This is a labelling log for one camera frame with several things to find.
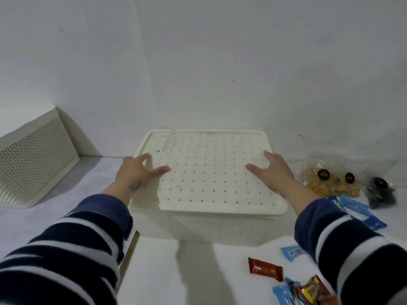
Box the small light blue snack packet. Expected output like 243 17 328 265
280 245 307 262

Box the red snack bar packet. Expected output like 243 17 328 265
248 257 284 283

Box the red and yellow snack packet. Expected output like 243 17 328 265
297 275 338 305

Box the white perforated box lid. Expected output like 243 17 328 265
133 129 289 216

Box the white woven plastic storage box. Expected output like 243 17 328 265
130 200 282 248

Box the person's left forearm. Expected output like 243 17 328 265
0 180 140 305

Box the long blue snack packet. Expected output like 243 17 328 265
326 196 347 214
339 194 388 232

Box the clear bag of yellow crackers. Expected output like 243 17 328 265
305 159 343 198
332 171 362 198

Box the person's right forearm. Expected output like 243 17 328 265
277 177 407 305

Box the person's right hand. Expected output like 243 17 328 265
245 151 296 194

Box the clear bag of dark snacks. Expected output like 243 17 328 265
362 175 397 209

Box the blue wrapped snack packet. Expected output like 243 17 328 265
272 277 301 305

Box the person's left hand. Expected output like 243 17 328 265
114 153 171 197

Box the gold metal strip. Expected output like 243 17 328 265
115 230 141 294

